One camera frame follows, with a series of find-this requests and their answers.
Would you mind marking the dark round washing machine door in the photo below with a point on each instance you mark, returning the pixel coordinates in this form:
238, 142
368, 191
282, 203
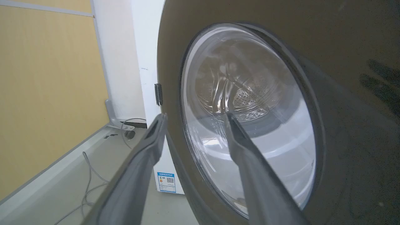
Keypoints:
343, 125

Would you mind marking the grey metal caster bracket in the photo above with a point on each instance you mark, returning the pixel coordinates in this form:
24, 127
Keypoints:
113, 117

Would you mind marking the white washing machine body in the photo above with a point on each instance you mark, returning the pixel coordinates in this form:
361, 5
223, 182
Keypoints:
147, 47

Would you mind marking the blue energy label sticker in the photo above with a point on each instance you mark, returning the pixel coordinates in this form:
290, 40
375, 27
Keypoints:
166, 182

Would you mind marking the white partition panel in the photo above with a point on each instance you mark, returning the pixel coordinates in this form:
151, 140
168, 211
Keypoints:
117, 59

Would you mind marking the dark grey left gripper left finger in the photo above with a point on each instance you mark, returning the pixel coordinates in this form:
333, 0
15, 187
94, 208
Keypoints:
131, 184

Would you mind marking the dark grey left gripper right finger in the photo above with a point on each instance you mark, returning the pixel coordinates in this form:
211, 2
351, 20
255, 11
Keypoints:
259, 184

